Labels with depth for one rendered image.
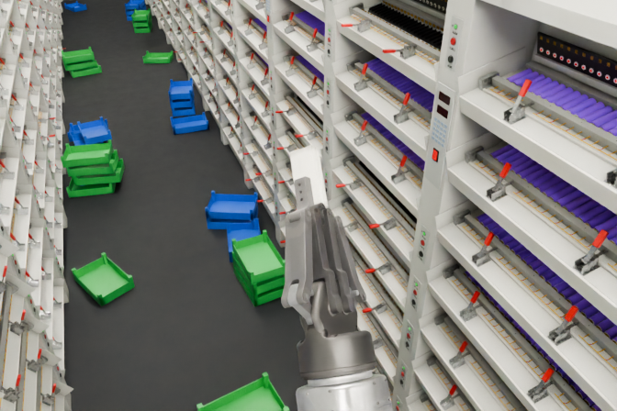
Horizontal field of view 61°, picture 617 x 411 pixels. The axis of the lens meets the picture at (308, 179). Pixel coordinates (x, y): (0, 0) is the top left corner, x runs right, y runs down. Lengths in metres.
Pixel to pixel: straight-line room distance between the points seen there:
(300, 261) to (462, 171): 0.92
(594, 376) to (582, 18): 0.69
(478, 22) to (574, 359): 0.74
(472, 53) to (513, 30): 0.11
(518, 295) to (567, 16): 0.65
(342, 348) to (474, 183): 0.89
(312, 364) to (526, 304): 0.89
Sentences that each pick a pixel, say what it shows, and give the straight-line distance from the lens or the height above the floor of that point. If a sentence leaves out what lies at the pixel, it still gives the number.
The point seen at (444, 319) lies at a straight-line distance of 1.75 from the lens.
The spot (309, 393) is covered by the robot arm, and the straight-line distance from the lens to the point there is 0.51.
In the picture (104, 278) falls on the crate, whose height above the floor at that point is 0.00.
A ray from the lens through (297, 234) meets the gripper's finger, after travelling 0.51.
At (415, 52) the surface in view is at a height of 1.57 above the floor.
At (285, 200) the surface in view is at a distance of 2.97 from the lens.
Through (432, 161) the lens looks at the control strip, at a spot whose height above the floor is 1.35.
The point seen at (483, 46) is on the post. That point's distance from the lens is 1.29.
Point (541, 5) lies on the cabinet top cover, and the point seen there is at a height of 1.81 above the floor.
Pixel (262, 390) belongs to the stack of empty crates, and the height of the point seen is 0.16.
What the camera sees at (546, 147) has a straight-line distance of 1.12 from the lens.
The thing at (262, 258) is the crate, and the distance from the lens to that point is 2.88.
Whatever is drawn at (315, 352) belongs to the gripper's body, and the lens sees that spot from 0.51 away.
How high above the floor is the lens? 2.05
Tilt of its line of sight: 33 degrees down
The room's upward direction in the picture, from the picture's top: straight up
